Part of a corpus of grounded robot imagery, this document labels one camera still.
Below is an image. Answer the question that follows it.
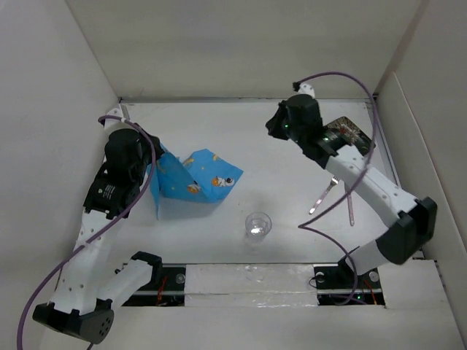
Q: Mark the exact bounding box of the black floral square plate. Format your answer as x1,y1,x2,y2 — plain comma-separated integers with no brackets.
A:
325,116,371,156

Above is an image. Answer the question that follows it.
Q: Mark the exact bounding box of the blue space-print cloth placemat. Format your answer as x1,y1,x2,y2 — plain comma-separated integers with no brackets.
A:
150,147,243,211

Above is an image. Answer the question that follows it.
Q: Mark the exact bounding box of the fork with pink handle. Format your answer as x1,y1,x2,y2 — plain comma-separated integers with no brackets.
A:
309,176,340,215

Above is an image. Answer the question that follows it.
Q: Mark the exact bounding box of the clear plastic cup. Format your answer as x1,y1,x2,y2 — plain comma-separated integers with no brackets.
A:
244,212,272,249

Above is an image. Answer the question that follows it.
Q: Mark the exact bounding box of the knife with pink handle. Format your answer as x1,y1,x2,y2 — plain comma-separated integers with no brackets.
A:
344,183,355,227

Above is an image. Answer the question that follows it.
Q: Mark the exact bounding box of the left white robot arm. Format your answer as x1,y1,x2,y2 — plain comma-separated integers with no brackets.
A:
32,126,164,344

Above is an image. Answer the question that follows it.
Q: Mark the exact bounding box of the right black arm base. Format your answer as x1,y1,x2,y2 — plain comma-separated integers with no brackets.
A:
309,263,385,306

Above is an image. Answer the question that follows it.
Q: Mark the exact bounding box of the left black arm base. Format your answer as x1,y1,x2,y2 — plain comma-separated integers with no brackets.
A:
123,264,186,307

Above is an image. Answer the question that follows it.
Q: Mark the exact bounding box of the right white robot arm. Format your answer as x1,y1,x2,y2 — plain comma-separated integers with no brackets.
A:
266,94,437,287

